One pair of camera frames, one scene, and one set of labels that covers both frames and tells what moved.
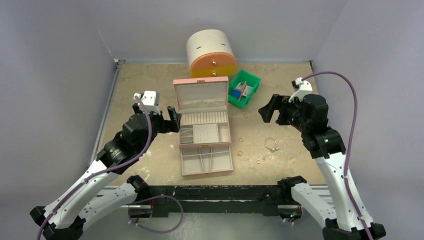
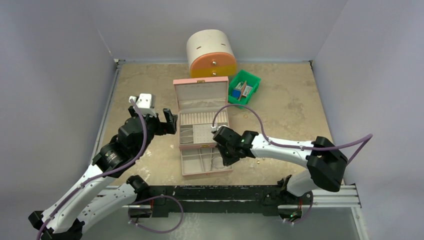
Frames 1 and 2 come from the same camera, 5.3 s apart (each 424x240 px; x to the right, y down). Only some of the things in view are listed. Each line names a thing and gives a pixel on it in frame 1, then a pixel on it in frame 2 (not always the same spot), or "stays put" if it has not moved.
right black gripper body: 281,110 to 224,145
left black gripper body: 157,124 stays put
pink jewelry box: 205,132 stays put
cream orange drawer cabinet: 210,53 stays put
